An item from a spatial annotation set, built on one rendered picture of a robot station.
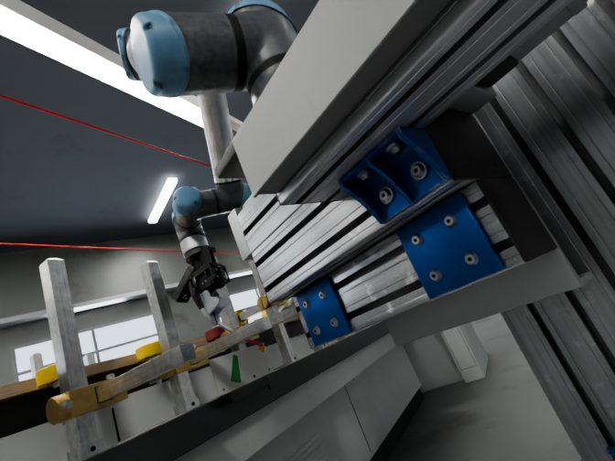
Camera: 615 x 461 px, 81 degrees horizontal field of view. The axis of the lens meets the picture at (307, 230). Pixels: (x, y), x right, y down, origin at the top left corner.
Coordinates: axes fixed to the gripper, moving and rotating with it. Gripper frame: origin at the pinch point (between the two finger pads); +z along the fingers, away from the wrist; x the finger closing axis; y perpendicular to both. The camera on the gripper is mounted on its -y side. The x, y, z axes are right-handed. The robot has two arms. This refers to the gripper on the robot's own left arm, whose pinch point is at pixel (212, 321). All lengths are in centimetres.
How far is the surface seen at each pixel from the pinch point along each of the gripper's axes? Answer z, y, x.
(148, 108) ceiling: -289, -103, 142
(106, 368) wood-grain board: -1.4, -29.4, -9.7
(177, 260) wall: -285, -328, 387
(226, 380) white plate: 13.5, -9.6, 10.2
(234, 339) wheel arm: 8.2, 6.5, -2.6
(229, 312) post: -6.9, -7.3, 18.9
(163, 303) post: -10.1, -9.2, -5.6
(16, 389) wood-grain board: 0.1, -31.4, -29.7
